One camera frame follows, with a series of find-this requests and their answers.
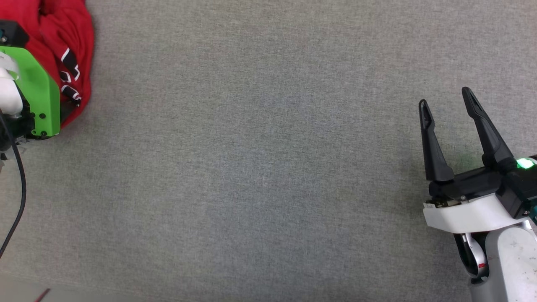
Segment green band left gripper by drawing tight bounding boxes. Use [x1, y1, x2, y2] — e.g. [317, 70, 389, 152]
[0, 46, 62, 152]

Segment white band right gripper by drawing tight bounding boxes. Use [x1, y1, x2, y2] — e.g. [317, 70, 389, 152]
[419, 87, 534, 234]

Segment red and white garment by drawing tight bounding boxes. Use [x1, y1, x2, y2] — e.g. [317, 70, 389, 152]
[0, 0, 94, 128]

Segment grey fabric sofa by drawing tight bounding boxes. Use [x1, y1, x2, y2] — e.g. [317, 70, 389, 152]
[0, 0, 537, 302]

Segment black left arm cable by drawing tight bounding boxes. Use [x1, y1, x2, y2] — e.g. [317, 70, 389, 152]
[0, 112, 27, 259]

